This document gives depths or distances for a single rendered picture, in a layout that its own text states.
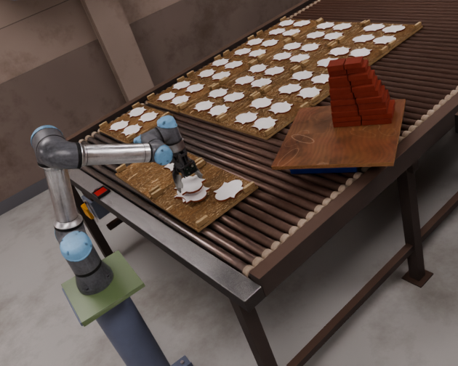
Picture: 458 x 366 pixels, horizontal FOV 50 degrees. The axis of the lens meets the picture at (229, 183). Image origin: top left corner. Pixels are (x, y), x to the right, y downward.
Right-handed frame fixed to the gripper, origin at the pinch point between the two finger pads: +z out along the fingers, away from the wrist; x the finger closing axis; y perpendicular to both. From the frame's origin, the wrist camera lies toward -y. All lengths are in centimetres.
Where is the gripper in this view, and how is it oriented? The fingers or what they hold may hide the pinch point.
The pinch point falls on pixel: (190, 184)
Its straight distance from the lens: 224.4
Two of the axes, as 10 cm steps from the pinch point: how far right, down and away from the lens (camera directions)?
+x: 7.9, -5.1, 3.4
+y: 5.5, 3.3, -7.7
